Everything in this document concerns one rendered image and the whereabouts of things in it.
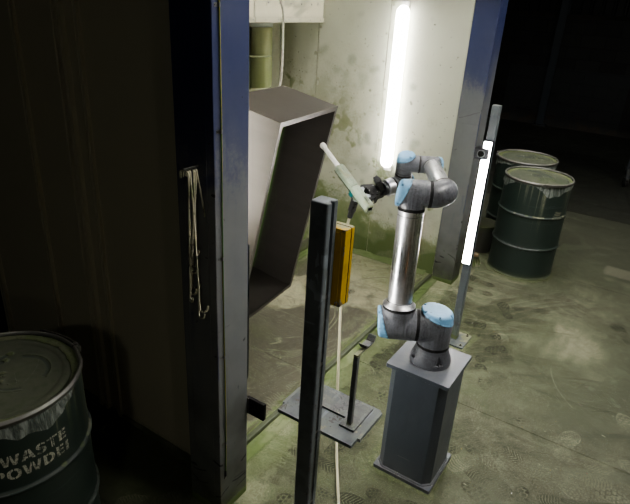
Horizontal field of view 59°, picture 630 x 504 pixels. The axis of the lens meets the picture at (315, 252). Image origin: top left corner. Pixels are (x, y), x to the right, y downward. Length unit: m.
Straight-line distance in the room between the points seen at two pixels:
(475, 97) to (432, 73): 0.38
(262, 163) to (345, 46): 2.37
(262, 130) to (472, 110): 2.20
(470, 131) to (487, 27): 0.74
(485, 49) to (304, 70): 1.59
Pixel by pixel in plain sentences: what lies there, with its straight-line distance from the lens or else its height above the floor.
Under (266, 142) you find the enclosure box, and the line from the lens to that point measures 2.66.
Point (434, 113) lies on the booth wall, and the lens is 4.58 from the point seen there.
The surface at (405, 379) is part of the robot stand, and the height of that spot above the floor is 0.58.
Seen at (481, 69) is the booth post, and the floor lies 1.75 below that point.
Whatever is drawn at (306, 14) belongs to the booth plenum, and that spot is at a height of 2.04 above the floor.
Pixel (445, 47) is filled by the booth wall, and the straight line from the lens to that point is 4.52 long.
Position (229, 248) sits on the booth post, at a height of 1.31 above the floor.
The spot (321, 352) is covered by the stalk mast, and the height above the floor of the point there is 1.13.
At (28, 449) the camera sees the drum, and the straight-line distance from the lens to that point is 2.18.
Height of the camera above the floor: 2.16
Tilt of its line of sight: 24 degrees down
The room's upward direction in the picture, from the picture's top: 4 degrees clockwise
